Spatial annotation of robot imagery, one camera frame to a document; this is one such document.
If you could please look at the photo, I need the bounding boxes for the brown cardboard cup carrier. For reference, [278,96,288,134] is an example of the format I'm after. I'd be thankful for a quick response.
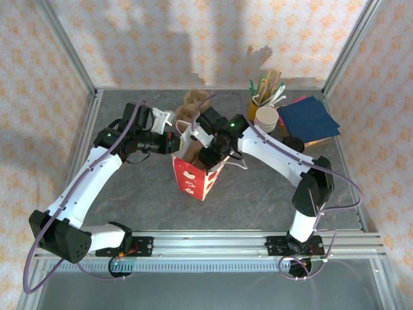
[182,141,207,171]

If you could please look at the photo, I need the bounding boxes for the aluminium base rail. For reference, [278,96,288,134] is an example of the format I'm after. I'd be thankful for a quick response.
[38,229,387,259]

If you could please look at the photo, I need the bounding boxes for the navy blue napkin stack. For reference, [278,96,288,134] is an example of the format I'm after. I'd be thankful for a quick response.
[277,96,342,145]

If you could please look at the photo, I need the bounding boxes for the stack of paper cups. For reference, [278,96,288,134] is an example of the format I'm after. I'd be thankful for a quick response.
[254,106,279,134]

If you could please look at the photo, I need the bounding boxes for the red paper gift bag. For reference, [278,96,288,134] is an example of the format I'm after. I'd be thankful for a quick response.
[170,121,248,202]

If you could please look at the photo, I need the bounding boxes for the stack of cardboard cup carriers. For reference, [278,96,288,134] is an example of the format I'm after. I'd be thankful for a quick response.
[175,89,212,129]

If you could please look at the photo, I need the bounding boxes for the black plastic cup lid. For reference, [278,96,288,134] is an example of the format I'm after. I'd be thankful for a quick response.
[282,135,305,153]

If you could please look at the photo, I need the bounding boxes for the yellow utensil holder cup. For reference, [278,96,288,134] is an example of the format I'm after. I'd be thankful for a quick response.
[248,98,259,123]

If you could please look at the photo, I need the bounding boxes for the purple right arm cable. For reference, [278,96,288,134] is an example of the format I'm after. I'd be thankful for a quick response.
[190,92,364,281]

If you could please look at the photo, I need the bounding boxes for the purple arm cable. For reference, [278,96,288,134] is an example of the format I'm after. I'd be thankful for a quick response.
[190,92,364,281]
[24,99,149,295]

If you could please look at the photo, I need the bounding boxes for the wooden stirrer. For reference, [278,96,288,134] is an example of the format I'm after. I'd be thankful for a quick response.
[263,70,282,101]
[257,71,274,99]

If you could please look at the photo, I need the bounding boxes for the aluminium back rail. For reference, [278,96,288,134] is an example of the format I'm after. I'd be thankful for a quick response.
[95,86,325,93]

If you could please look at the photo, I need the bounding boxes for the aluminium right frame post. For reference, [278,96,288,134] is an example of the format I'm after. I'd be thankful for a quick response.
[322,0,385,96]

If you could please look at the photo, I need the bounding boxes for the brown napkin stack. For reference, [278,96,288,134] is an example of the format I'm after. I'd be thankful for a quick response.
[277,124,338,149]

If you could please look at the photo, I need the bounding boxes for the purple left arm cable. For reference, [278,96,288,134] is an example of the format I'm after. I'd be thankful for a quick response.
[24,99,149,295]

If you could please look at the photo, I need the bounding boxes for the aluminium left side rail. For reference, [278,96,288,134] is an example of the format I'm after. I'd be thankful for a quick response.
[51,93,104,233]

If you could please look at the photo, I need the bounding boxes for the aluminium left frame post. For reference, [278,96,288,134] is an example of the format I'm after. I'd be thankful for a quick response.
[34,0,99,98]

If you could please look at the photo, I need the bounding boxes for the grey slotted cable tray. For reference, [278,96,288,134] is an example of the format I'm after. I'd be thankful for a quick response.
[86,258,312,274]

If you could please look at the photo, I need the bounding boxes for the aluminium frame post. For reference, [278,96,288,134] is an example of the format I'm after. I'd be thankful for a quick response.
[322,0,385,96]
[34,0,99,98]

